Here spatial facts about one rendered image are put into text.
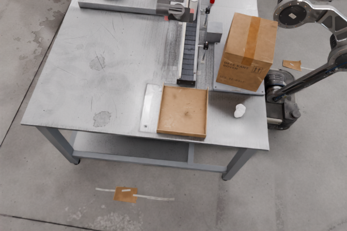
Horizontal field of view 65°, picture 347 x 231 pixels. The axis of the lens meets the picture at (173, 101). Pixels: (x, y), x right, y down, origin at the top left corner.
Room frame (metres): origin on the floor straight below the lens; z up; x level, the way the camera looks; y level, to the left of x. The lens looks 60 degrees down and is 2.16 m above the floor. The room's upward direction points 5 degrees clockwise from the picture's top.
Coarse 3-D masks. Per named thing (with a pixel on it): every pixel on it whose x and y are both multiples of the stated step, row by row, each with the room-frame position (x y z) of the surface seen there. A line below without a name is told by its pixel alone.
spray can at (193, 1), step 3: (192, 0) 1.36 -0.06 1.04; (195, 0) 1.36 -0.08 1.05; (192, 3) 1.35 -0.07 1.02; (195, 3) 1.35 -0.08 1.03; (189, 6) 1.37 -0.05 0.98; (192, 6) 1.35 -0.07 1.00; (195, 6) 1.35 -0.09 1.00; (195, 9) 1.35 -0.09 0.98; (195, 12) 1.36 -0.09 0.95; (195, 15) 1.36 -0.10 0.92; (195, 18) 1.36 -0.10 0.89
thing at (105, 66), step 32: (224, 0) 1.64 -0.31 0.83; (256, 0) 1.67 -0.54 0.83; (64, 32) 1.21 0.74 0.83; (96, 32) 1.23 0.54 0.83; (128, 32) 1.25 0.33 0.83; (160, 32) 1.27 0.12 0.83; (224, 32) 1.32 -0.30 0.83; (64, 64) 0.95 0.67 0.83; (96, 64) 0.97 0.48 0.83; (128, 64) 0.99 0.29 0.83; (160, 64) 1.01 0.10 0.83; (32, 96) 0.72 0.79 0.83; (64, 96) 0.73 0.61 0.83; (96, 96) 0.75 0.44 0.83; (128, 96) 0.77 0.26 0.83; (160, 96) 0.79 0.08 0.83; (224, 96) 0.82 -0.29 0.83; (256, 96) 0.84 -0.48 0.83; (64, 128) 0.54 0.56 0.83; (96, 128) 0.56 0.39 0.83; (128, 128) 0.57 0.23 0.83; (224, 128) 0.62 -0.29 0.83; (256, 128) 0.63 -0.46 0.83
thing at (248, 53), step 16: (240, 16) 1.16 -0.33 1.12; (256, 16) 1.17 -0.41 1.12; (240, 32) 1.04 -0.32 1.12; (256, 32) 1.05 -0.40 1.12; (272, 32) 1.06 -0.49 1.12; (224, 48) 1.08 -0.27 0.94; (240, 48) 0.93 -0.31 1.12; (256, 48) 0.94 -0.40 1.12; (272, 48) 0.95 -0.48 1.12; (224, 64) 0.90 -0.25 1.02; (240, 64) 0.88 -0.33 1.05; (256, 64) 0.87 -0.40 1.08; (224, 80) 0.89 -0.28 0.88; (240, 80) 0.88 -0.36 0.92; (256, 80) 0.86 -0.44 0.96
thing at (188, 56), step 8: (192, 24) 1.32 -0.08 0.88; (192, 32) 1.25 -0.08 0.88; (184, 40) 1.18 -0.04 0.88; (192, 40) 1.18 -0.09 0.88; (184, 48) 1.11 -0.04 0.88; (192, 48) 1.12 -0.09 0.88; (184, 56) 1.05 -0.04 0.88; (192, 56) 1.06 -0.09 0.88; (184, 64) 0.99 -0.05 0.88; (192, 64) 0.99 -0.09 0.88; (184, 72) 0.93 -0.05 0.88; (192, 72) 0.94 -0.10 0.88; (192, 80) 0.88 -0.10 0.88
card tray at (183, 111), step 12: (168, 96) 0.79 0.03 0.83; (180, 96) 0.79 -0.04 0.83; (192, 96) 0.80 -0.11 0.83; (204, 96) 0.81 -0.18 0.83; (168, 108) 0.71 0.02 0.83; (180, 108) 0.72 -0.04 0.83; (192, 108) 0.72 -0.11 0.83; (204, 108) 0.73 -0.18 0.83; (168, 120) 0.64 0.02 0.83; (180, 120) 0.64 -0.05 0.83; (192, 120) 0.65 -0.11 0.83; (204, 120) 0.66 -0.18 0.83; (156, 132) 0.56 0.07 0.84; (168, 132) 0.56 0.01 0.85; (180, 132) 0.56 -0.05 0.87; (192, 132) 0.58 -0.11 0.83; (204, 132) 0.59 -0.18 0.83
